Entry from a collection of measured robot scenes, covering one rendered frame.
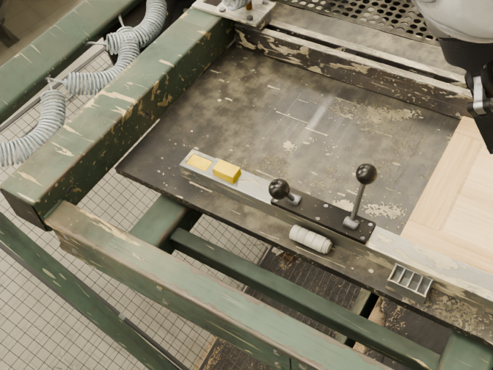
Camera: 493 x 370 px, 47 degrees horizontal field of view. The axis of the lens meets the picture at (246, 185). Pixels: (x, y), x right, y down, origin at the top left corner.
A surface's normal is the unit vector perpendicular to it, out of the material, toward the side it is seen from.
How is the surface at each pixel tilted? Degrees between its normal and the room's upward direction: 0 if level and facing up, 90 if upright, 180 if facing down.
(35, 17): 90
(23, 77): 90
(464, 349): 54
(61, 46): 90
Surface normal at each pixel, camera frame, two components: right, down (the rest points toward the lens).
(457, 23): -0.61, 0.79
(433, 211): -0.08, -0.63
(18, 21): 0.52, -0.42
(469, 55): -0.40, 0.67
